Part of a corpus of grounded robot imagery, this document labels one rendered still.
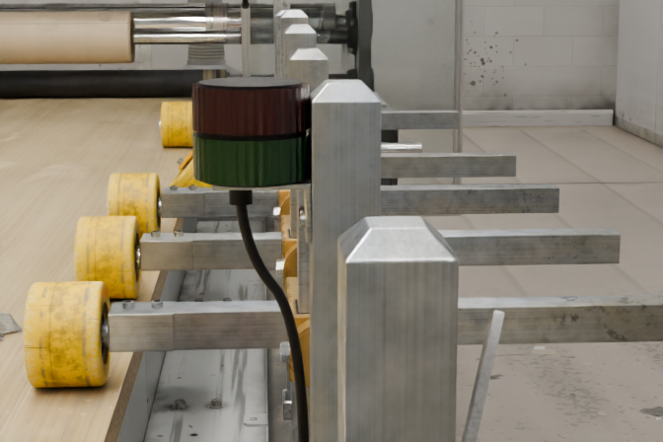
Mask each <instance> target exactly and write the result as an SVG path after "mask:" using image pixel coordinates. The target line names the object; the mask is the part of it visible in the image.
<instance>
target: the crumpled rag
mask: <svg viewBox="0 0 663 442"><path fill-rule="evenodd" d="M21 330H22V328H21V327H20V326H19V325H18V324H17V323H16V321H15V320H14V319H13V317H12V316H11V314H6V313H2V312H0V341H1V340H2V341H4V335H3V334H4V333H6V332H8V333H10V331H12V332H13V331H15V332H19V331H21Z"/></svg>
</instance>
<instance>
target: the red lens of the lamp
mask: <svg viewBox="0 0 663 442"><path fill-rule="evenodd" d="M303 84H304V85H303V86H300V87H295V88H287V89H273V90H222V89H209V88H202V87H199V86H197V85H198V83H195V84H192V85H191V97H192V129H193V130H195V131H198V132H203V133H209V134H220V135H275V134H287V133H294V132H300V131H304V130H307V129H309V128H310V84H309V83H306V82H303Z"/></svg>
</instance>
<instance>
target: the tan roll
mask: <svg viewBox="0 0 663 442"><path fill-rule="evenodd" d="M131 17H132V13H131V12H130V11H123V12H0V64H117V63H132V62H133V61H134V56H135V45H149V44H242V30H133V29H132V21H131V20H132V19H131Z"/></svg>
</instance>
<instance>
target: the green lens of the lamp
mask: <svg viewBox="0 0 663 442"><path fill-rule="evenodd" d="M192 143H193V177H194V178H195V179H196V180H198V181H200V182H203V183H208V184H221V185H240V186H255V185H275V184H291V183H297V182H300V181H303V180H306V179H308V178H309V177H310V175H311V170H310V132H309V131H307V130H306V134H305V135H303V136H300V137H296V138H290V139H281V140H268V141H228V140H215V139H208V138H203V137H199V136H197V135H196V131H195V132H194V133H193V134H192Z"/></svg>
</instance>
